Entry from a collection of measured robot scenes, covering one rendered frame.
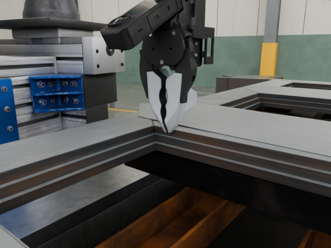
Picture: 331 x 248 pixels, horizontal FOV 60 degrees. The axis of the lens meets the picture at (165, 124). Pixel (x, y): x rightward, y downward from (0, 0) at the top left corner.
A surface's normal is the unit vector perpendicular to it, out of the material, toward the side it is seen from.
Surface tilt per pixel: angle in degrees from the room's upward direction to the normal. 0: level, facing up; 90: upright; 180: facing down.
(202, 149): 90
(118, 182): 0
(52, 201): 0
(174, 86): 90
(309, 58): 90
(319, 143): 0
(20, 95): 90
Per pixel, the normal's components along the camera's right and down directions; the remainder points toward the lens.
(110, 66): 0.89, 0.11
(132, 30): 0.76, 0.16
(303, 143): 0.00, -0.97
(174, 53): -0.62, 0.19
